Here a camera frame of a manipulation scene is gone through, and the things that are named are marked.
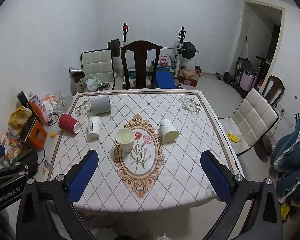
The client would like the white padded chair right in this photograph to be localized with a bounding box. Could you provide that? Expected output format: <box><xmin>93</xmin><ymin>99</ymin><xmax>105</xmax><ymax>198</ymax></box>
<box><xmin>219</xmin><ymin>88</ymin><xmax>279</xmax><ymax>156</ymax></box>

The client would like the blue weight bench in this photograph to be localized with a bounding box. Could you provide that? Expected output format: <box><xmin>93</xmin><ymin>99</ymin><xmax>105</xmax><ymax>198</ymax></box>
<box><xmin>155</xmin><ymin>71</ymin><xmax>177</xmax><ymax>89</ymax></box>

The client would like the barbell with black plates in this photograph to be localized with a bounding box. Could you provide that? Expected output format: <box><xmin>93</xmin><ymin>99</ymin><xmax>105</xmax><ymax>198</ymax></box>
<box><xmin>107</xmin><ymin>39</ymin><xmax>199</xmax><ymax>59</ymax></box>

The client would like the white paper cup lying right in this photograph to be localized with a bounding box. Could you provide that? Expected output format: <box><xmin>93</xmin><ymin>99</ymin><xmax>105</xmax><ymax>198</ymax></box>
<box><xmin>160</xmin><ymin>119</ymin><xmax>179</xmax><ymax>142</ymax></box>

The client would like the dark wooden chair right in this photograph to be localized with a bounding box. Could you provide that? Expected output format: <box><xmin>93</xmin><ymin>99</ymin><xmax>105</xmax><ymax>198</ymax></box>
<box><xmin>262</xmin><ymin>75</ymin><xmax>285</xmax><ymax>108</ymax></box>

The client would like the blue denim ruffled cloth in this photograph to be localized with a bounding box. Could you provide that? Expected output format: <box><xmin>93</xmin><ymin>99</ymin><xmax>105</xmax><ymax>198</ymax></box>
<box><xmin>270</xmin><ymin>114</ymin><xmax>300</xmax><ymax>206</ymax></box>

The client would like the grey paper cup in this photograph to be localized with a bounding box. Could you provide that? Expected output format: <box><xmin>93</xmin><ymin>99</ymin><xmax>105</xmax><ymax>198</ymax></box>
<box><xmin>91</xmin><ymin>96</ymin><xmax>111</xmax><ymax>115</ymax></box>

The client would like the red ribbed paper cup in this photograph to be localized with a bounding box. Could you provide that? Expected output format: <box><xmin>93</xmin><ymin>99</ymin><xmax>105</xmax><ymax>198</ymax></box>
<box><xmin>58</xmin><ymin>113</ymin><xmax>81</xmax><ymax>134</ymax></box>

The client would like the orange box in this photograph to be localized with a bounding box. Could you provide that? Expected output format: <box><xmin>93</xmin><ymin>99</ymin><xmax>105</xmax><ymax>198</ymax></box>
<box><xmin>18</xmin><ymin>117</ymin><xmax>47</xmax><ymax>151</ymax></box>

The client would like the pink suitcase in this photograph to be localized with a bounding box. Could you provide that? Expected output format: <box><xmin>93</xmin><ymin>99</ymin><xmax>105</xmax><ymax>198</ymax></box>
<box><xmin>239</xmin><ymin>70</ymin><xmax>256</xmax><ymax>92</ymax></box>

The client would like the dark wooden chair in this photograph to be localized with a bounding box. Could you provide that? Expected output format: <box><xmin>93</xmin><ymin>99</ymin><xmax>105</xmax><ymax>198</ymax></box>
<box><xmin>121</xmin><ymin>40</ymin><xmax>160</xmax><ymax>89</ymax></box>
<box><xmin>262</xmin><ymin>75</ymin><xmax>285</xmax><ymax>108</ymax></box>

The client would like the cardboard box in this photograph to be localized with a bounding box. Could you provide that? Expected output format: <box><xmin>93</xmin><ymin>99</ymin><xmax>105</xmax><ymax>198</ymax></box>
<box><xmin>178</xmin><ymin>66</ymin><xmax>201</xmax><ymax>87</ymax></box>

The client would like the floral patterned tablecloth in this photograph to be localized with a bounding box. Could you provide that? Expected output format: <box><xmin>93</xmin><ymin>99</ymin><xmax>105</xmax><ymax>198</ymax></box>
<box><xmin>44</xmin><ymin>89</ymin><xmax>243</xmax><ymax>212</ymax></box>

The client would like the white padded chair back left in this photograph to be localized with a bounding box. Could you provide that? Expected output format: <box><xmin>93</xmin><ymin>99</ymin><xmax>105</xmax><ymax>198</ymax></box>
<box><xmin>81</xmin><ymin>49</ymin><xmax>115</xmax><ymax>90</ymax></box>

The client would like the white cup with calligraphy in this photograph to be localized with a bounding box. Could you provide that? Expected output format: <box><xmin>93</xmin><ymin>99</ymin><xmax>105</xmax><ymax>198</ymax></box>
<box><xmin>88</xmin><ymin>115</ymin><xmax>102</xmax><ymax>139</ymax></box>

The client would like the yellow plastic bag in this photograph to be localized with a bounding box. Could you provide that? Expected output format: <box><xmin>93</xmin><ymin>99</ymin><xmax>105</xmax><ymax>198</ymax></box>
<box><xmin>8</xmin><ymin>106</ymin><xmax>32</xmax><ymax>138</ymax></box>

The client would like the white padded chair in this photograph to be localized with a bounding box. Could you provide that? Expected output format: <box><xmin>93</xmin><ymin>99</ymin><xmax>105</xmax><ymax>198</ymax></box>
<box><xmin>81</xmin><ymin>49</ymin><xmax>115</xmax><ymax>90</ymax></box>
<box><xmin>219</xmin><ymin>88</ymin><xmax>279</xmax><ymax>156</ymax></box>

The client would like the white paper cup with birds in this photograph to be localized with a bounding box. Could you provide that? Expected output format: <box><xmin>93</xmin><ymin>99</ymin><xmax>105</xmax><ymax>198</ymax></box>
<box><xmin>115</xmin><ymin>128</ymin><xmax>135</xmax><ymax>152</ymax></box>

